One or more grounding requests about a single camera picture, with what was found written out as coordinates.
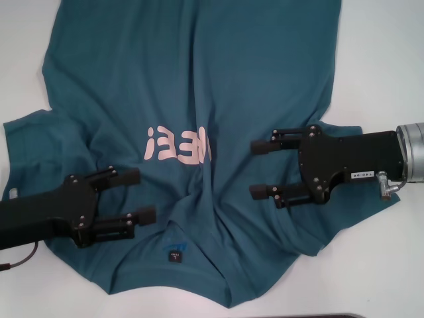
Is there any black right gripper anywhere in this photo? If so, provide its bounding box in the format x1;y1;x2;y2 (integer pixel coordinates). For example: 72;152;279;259
248;124;407;209

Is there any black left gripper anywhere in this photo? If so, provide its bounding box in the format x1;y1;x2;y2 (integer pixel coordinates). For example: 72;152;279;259
0;167;157;251

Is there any teal t-shirt with pink lettering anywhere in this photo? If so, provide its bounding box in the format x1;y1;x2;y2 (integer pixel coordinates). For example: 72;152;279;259
2;0;401;301

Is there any right gripper cable with plug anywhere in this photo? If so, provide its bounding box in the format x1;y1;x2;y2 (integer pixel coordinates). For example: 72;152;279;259
376;170;405;201

